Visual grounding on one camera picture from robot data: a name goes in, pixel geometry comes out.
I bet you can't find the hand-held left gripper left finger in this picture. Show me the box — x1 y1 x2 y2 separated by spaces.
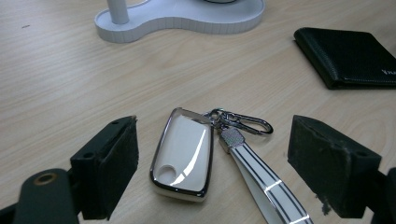
69 115 140 221

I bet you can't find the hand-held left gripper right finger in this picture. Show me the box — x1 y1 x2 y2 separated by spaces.
287 114 383 219

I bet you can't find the white car key with strap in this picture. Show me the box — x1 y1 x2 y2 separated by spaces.
149 106 315 224

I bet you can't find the black leather wallet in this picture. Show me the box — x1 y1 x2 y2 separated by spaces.
293 27 396 91

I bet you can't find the white stand with post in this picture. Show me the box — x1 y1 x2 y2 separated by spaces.
93 0 266 44

